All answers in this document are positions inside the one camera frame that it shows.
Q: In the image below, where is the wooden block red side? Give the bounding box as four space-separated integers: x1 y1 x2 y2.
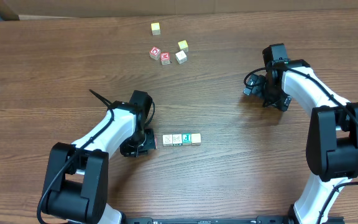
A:
162 134 173 146

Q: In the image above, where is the green B letter block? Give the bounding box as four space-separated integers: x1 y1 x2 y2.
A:
172 134 183 146

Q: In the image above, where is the green F letter block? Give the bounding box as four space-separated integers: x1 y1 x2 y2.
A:
182 133 192 145

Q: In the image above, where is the blue X letter block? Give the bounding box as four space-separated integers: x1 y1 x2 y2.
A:
191 133 201 146

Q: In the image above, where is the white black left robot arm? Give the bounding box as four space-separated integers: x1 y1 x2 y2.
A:
37 90 157 224

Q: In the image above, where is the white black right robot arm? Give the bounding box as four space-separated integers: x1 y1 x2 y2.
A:
243 44 358 224

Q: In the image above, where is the red M letter block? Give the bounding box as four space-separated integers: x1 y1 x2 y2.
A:
160 52 171 65

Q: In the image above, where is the red G letter block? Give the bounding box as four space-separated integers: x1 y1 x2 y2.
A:
149 47 161 60

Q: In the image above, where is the wooden number 3 block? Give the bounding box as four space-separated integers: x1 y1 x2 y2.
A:
175 50 187 64

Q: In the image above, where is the yellow G letter block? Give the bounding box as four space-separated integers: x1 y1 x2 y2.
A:
178 40 189 52

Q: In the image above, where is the far yellow letter block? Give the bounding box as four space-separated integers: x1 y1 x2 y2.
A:
150 22 161 35

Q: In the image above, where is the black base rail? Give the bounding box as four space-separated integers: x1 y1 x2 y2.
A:
116 210 345 224

